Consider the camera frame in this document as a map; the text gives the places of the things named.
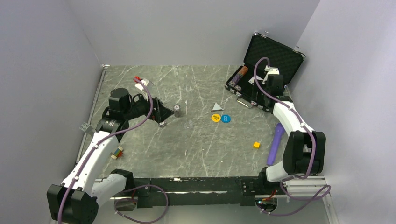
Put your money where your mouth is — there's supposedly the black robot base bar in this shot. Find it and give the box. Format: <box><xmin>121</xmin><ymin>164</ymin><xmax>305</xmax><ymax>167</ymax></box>
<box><xmin>102</xmin><ymin>176</ymin><xmax>288</xmax><ymax>208</ymax></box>

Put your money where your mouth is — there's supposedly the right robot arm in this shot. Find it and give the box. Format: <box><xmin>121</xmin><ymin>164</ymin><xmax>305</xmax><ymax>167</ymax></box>
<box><xmin>254</xmin><ymin>75</ymin><xmax>326</xmax><ymax>194</ymax></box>

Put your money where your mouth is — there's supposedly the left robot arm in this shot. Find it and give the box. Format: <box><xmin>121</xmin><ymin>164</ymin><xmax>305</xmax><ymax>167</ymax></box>
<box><xmin>47</xmin><ymin>88</ymin><xmax>174</xmax><ymax>224</ymax></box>

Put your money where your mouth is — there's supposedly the ace of spades card deck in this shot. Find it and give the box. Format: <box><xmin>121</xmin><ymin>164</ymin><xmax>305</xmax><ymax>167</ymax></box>
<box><xmin>248</xmin><ymin>77</ymin><xmax>255</xmax><ymax>85</ymax></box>

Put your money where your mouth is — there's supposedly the purple orange chip row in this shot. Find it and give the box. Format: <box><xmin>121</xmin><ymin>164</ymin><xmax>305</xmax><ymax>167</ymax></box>
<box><xmin>227</xmin><ymin>66</ymin><xmax>248</xmax><ymax>91</ymax></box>

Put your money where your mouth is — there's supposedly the purple cylinder tool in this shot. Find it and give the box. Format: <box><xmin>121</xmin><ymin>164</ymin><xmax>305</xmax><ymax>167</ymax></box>
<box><xmin>267</xmin><ymin>123</ymin><xmax>285</xmax><ymax>166</ymax></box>

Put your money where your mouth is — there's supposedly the blue round button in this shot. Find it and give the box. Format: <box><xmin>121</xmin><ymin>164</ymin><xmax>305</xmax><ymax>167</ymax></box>
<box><xmin>221</xmin><ymin>114</ymin><xmax>231</xmax><ymax>123</ymax></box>

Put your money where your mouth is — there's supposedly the black aluminium poker case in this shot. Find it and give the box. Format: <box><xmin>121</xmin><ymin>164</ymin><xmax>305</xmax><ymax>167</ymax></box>
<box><xmin>224</xmin><ymin>33</ymin><xmax>305</xmax><ymax>112</ymax></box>

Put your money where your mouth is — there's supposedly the white triangle dealer piece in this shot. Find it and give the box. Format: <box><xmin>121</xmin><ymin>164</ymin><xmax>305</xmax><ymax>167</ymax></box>
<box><xmin>211</xmin><ymin>103</ymin><xmax>224</xmax><ymax>112</ymax></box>

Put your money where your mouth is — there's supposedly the yellow cube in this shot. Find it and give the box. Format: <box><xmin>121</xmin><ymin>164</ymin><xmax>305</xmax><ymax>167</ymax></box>
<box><xmin>253</xmin><ymin>142</ymin><xmax>260</xmax><ymax>149</ymax></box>

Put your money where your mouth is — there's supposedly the yellow round button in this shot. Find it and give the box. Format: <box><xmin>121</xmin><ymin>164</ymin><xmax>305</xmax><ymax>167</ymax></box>
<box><xmin>211</xmin><ymin>113</ymin><xmax>221</xmax><ymax>123</ymax></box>

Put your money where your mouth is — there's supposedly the colourful wooden toy block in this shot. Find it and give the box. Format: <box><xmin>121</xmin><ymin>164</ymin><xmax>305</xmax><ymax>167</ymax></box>
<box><xmin>110</xmin><ymin>146</ymin><xmax>124</xmax><ymax>160</ymax></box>

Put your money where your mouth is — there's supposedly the grey lego brick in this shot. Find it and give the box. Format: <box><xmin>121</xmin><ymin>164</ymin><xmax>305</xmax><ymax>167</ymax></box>
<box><xmin>79</xmin><ymin>122</ymin><xmax>93</xmax><ymax>134</ymax></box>

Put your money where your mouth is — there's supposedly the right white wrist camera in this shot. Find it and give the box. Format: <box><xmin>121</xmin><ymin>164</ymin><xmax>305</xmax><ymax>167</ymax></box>
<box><xmin>263</xmin><ymin>65</ymin><xmax>280</xmax><ymax>81</ymax></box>

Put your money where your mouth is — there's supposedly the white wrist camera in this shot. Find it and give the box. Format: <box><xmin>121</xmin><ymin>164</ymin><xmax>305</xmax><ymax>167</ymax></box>
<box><xmin>263</xmin><ymin>65</ymin><xmax>280</xmax><ymax>81</ymax></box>
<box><xmin>134</xmin><ymin>76</ymin><xmax>153</xmax><ymax>91</ymax></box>

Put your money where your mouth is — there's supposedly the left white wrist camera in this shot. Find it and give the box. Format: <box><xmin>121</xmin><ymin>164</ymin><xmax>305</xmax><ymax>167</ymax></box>
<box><xmin>134</xmin><ymin>76</ymin><xmax>153</xmax><ymax>91</ymax></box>

